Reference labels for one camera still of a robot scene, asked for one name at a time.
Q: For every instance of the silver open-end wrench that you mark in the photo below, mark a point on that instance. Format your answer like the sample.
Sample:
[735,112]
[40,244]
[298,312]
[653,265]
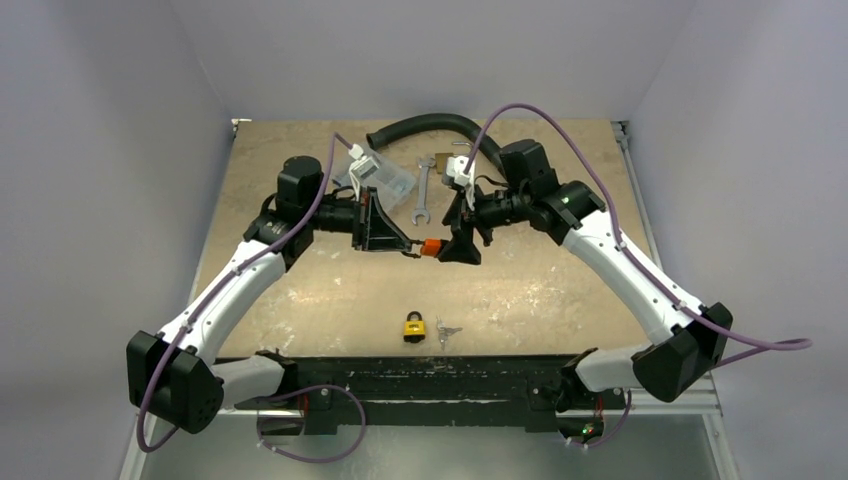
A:
[421,212]

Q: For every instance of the yellow padlock black shackle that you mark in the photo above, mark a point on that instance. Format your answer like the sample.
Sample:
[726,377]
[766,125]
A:
[414,328]

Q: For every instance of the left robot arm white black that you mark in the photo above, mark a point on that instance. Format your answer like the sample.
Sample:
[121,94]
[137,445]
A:
[173,374]

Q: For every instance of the clear plastic compartment box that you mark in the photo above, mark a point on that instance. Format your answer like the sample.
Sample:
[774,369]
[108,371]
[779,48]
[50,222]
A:
[395,183]

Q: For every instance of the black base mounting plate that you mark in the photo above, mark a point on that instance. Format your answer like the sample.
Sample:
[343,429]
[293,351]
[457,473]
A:
[527,391]

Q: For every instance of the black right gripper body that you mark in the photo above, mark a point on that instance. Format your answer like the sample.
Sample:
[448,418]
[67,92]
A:
[464,218]

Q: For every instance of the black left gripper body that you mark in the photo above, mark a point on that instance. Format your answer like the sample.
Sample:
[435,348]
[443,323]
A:
[360,222]

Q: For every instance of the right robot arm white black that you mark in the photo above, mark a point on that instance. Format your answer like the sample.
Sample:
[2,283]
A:
[683,341]

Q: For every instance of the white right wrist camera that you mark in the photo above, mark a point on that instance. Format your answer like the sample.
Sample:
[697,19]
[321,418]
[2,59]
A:
[459,174]

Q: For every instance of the orange black padlock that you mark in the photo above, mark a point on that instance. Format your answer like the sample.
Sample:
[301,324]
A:
[429,247]

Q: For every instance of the brass padlock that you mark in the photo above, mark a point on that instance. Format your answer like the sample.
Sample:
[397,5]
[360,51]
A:
[441,158]

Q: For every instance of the silver keys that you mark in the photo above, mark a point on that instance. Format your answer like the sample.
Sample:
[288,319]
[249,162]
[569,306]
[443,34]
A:
[445,332]

